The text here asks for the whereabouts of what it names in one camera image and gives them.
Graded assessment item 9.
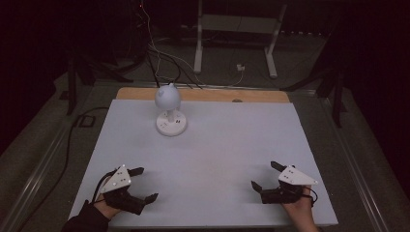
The white metal stand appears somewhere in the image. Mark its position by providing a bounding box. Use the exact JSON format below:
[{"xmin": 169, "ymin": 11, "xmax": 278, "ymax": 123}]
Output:
[{"xmin": 192, "ymin": 0, "xmax": 288, "ymax": 79}]

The thin white cable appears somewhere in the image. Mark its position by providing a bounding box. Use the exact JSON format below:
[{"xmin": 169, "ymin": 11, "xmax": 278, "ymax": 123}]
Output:
[{"xmin": 140, "ymin": 2, "xmax": 245, "ymax": 88}]

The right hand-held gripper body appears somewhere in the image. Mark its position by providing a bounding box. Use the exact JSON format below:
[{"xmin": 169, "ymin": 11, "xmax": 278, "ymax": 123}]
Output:
[{"xmin": 260, "ymin": 165, "xmax": 319, "ymax": 205}]

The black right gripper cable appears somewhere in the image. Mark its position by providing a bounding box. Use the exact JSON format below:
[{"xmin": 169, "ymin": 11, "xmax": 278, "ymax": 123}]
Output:
[{"xmin": 303, "ymin": 188, "xmax": 319, "ymax": 207}]

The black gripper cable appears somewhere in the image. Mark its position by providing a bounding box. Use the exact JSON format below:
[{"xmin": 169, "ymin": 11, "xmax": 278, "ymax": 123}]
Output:
[
  {"xmin": 91, "ymin": 168, "xmax": 117, "ymax": 205},
  {"xmin": 303, "ymin": 188, "xmax": 319, "ymax": 207}
]

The person's right hand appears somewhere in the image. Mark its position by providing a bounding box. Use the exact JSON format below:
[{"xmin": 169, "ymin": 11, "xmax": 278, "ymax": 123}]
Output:
[{"xmin": 281, "ymin": 186, "xmax": 314, "ymax": 220}]

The white table mat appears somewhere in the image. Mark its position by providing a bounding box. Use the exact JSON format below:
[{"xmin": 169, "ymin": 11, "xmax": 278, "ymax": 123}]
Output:
[{"xmin": 68, "ymin": 98, "xmax": 338, "ymax": 228}]

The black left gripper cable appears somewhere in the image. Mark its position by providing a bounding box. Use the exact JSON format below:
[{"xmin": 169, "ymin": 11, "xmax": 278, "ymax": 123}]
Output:
[{"xmin": 91, "ymin": 168, "xmax": 117, "ymax": 205}]

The long black floor cable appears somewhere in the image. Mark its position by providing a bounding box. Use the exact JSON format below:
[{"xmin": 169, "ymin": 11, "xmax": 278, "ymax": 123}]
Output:
[{"xmin": 15, "ymin": 106, "xmax": 110, "ymax": 232}]

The person's left hand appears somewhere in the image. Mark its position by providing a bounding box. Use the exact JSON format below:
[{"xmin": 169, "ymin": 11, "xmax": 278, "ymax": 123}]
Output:
[{"xmin": 94, "ymin": 193, "xmax": 122, "ymax": 220}]

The white round-head desk lamp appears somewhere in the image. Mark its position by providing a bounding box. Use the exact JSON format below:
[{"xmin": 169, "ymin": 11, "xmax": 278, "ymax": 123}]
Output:
[{"xmin": 154, "ymin": 82, "xmax": 188, "ymax": 137}]

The black cable bundle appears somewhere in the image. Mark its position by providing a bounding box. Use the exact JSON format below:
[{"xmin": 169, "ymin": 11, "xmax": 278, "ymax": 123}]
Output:
[{"xmin": 146, "ymin": 47, "xmax": 203, "ymax": 90}]

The black tripod stand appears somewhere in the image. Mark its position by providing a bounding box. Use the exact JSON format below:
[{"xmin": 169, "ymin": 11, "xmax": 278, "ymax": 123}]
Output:
[
  {"xmin": 65, "ymin": 47, "xmax": 134, "ymax": 116},
  {"xmin": 279, "ymin": 62, "xmax": 348, "ymax": 129}
]

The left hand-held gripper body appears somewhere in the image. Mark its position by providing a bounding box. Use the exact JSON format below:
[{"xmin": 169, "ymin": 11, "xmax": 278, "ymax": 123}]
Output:
[{"xmin": 100, "ymin": 164, "xmax": 146, "ymax": 216}]

